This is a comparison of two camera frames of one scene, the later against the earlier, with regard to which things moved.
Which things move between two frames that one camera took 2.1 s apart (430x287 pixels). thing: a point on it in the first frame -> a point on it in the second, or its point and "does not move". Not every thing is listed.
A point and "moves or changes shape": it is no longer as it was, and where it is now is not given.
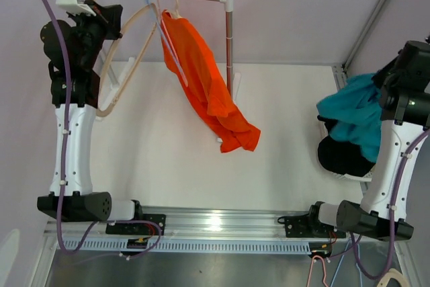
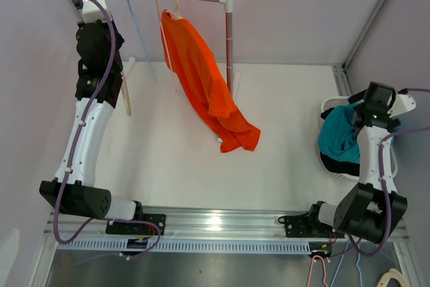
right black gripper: (378, 77) -> (357, 99)
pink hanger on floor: (311, 269) does not move
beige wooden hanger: (111, 51) -> (125, 94)
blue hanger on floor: (339, 263) does not move
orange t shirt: (189, 56) does not move
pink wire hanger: (167, 35) moves or changes shape
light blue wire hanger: (161, 31) -> (140, 32)
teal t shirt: (353, 112) moves or changes shape
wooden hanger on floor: (392, 273) does not move
